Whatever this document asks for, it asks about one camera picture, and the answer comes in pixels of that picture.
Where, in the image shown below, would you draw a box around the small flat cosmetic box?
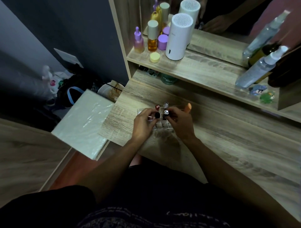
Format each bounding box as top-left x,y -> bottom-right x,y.
138,65 -> 159,78

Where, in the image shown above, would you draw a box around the clear acrylic lipstick organizer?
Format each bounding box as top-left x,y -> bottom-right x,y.
137,104 -> 187,132

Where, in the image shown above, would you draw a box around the amber bottle with beige cap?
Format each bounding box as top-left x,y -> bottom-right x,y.
147,20 -> 159,52

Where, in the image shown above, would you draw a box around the mirror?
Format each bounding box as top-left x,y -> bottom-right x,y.
140,0 -> 301,69

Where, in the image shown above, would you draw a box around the purple jar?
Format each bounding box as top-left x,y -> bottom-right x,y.
158,34 -> 168,51

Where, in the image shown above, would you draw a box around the blue figurine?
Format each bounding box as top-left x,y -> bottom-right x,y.
249,85 -> 268,96

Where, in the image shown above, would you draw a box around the teal jar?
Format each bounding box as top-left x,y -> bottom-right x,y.
160,73 -> 178,85

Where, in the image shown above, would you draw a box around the person's right forearm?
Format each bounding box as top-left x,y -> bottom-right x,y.
182,137 -> 301,228

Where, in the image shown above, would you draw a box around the purple dropper bottle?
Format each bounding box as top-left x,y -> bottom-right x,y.
134,26 -> 144,54

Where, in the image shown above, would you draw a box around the wooden vanity desk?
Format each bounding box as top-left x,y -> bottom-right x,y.
98,0 -> 301,222

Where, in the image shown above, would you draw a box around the person's right hand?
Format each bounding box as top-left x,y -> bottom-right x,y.
164,107 -> 197,142

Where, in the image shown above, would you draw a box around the person's left forearm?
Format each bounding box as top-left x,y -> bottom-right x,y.
79,138 -> 147,203

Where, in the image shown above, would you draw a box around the dark brown bottle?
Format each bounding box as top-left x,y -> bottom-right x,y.
268,46 -> 301,88

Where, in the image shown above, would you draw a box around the white plastic-wrapped box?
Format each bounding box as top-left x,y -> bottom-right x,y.
51,89 -> 115,161

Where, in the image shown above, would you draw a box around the bowl with food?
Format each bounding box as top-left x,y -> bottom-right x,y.
97,80 -> 125,103

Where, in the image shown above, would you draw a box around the white cylindrical appliance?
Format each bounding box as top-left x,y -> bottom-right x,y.
165,13 -> 194,61

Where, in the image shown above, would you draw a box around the green figurine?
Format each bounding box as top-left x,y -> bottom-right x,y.
260,92 -> 276,104

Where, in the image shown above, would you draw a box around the black bag with blue strap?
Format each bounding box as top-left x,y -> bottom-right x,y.
56,70 -> 100,109

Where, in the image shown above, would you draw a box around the white flat board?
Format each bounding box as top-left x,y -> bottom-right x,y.
53,48 -> 84,69

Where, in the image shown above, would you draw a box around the person's left hand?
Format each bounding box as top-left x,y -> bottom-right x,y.
131,108 -> 161,143

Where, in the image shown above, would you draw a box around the clear spray bottle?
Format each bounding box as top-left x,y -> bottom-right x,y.
235,46 -> 289,89

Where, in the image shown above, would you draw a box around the black patterned shorts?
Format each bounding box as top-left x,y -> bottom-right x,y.
0,157 -> 286,228

